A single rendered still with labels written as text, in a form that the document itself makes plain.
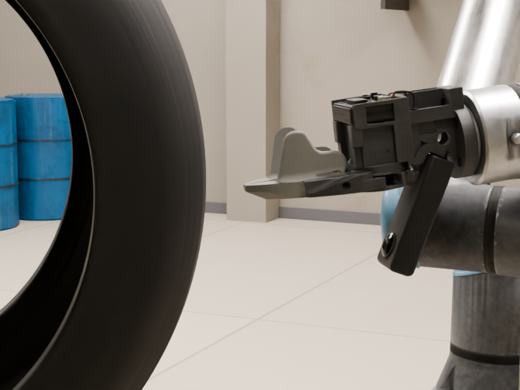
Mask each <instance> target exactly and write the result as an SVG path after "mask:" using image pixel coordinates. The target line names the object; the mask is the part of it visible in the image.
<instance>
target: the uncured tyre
mask: <svg viewBox="0 0 520 390"><path fill-rule="evenodd" d="M5 1H6V2H8V4H9V5H10V6H11V7H12V8H13V9H14V10H15V11H16V12H17V13H18V15H19V16H20V17H21V18H22V20H23V21H24V22H25V24H26V25H27V26H28V27H29V28H30V30H31V31H32V33H33V34H34V36H35V37H36V38H37V40H38V42H39V44H40V45H41V47H42V48H43V50H44V52H45V54H46V56H47V57H48V59H49V61H50V63H51V66H52V68H53V70H54V72H55V74H56V78H57V80H58V82H59V85H60V88H61V91H62V94H63V98H64V101H65V105H66V108H67V114H68V119H69V124H70V136H71V151H72V159H71V174H70V185H69V190H68V194H67V202H66V205H65V208H64V211H63V216H62V218H61V221H60V224H59V227H58V229H57V231H56V234H55V236H54V239H53V241H52V243H51V245H50V247H49V249H48V251H47V253H46V254H45V256H44V258H43V260H42V261H41V263H40V264H39V266H38V268H37V269H36V271H35V272H34V273H33V274H32V276H31V277H30V279H29V280H28V282H27V283H26V284H25V285H24V286H23V287H22V288H21V289H20V291H19V292H18V293H17V294H16V295H15V296H14V297H13V298H12V299H11V300H10V301H9V302H8V303H7V304H6V305H5V306H4V307H3V308H2V309H1V310H0V390H142V389H143V388H144V386H145V384H146V383H147V381H148V380H149V378H150V377H151V375H152V373H153V372H154V370H155V369H156V366H157V364H158V363H159V361H160V359H161V357H162V356H163V354H164V352H165V350H166V348H167V346H168V344H169V342H170V340H171V338H172V335H173V333H174V331H175V329H176V326H177V324H178V322H179V319H180V316H181V314H182V312H183V308H184V306H185V303H186V299H187V297H188V294H189V291H190V287H191V284H192V281H193V276H194V273H195V270H196V266H197V260H198V256H199V252H200V244H201V239H202V234H203V228H204V215H205V204H206V157H205V146H204V133H203V127H202V121H201V116H200V109H199V104H198V100H197V94H196V91H195V87H194V84H193V79H192V76H191V73H190V68H189V66H188V63H187V61H186V57H185V54H184V52H183V48H182V46H181V43H180V40H179V38H178V35H177V34H176V30H175V28H174V26H173V24H172V22H171V19H170V17H169V15H168V13H167V11H166V9H165V7H164V5H163V3H162V1H161V0H5Z"/></svg>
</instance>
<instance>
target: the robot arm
mask: <svg viewBox="0 0 520 390"><path fill-rule="evenodd" d="M519 61H520V0H463V3H462V6H461V9H460V13H459V15H458V19H457V23H456V25H455V29H454V31H453V35H452V38H451V41H450V45H449V48H448V51H447V54H446V58H445V61H444V64H443V68H442V71H441V74H440V78H439V81H438V84H437V86H436V87H430V88H424V89H418V90H413V91H394V92H391V93H389V94H386V93H379V94H378V92H371V94H369V95H367V94H364V95H362V96H357V97H347V98H341V99H337V100H331V107H332V114H333V127H334V140H335V142H336V143H337V144H338V151H336V150H331V149H330V148H328V147H326V146H317V147H314V145H313V143H312V142H311V141H310V139H309V137H308V136H307V134H306V133H305V132H302V131H297V130H295V129H294V128H281V129H280V130H278V131H277V132H276V134H275V138H274V143H273V149H272V160H271V166H270V172H269V176H268V177H266V178H263V179H260V180H254V181H251V182H249V183H245V184H243V185H244V190H245V191H246V192H247V193H251V194H253V195H256V196H258V197H261V198H264V199H266V200H272V199H294V198H304V197H309V198H311V197H328V196H336V195H344V194H351V193H360V192H362V193H372V192H381V191H384V192H383V196H382V202H381V239H382V245H381V248H380V251H379V253H378V261H379V262H380V263H381V264H382V265H383V266H385V267H386V268H388V269H390V270H391V271H392V272H396V273H398V274H400V275H404V276H411V275H413V274H414V271H415V270H416V268H418V269H419V267H428V268H437V269H452V270H453V272H452V275H453V290H452V308H451V326H450V353H449V356H448V358H447V360H446V363H445V365H444V367H443V370H442V372H441V374H440V377H439V379H438V382H437V383H436V390H518V388H519V365H520V188H519V187H506V186H495V185H491V183H495V182H500V181H505V180H513V179H515V180H516V179H520V83H517V84H515V78H516V74H517V71H518V65H519Z"/></svg>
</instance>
